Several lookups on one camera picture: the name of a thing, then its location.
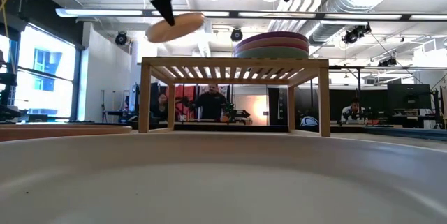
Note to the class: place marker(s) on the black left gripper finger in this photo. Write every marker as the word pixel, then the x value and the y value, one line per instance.
pixel 166 4

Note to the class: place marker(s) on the light peach plate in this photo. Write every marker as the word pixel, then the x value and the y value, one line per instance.
pixel 185 25

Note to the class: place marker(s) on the purple plate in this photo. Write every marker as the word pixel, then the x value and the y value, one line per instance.
pixel 270 35

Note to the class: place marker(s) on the magenta plate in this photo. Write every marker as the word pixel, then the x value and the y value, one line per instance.
pixel 270 47

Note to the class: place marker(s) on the beige plate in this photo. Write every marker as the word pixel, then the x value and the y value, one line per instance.
pixel 223 182

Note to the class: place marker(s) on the black background robot arm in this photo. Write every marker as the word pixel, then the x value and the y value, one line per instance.
pixel 237 114

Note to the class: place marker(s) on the wooden slatted shelf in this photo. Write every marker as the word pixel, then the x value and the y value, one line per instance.
pixel 227 61

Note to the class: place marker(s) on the black ceiling spotlight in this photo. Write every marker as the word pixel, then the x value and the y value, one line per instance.
pixel 121 38
pixel 236 35

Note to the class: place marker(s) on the linear ceiling light fixture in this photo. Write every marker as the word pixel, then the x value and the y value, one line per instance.
pixel 104 12

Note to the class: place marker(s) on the black track light cluster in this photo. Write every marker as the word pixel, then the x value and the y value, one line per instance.
pixel 356 33

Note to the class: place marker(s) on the red fabric banner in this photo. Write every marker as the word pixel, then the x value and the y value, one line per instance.
pixel 181 93

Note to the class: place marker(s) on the person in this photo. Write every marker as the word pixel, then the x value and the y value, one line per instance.
pixel 353 110
pixel 160 107
pixel 211 105

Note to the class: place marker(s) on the black panel with white dots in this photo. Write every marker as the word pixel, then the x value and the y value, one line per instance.
pixel 277 107

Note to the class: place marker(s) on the white black ball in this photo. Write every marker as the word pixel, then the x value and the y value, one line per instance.
pixel 309 121

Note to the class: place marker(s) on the large window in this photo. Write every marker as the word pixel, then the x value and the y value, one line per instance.
pixel 45 77

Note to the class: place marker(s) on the black background monitor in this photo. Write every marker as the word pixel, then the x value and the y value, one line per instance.
pixel 408 96

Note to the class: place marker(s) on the black equipment rack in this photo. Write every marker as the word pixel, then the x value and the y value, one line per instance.
pixel 7 95

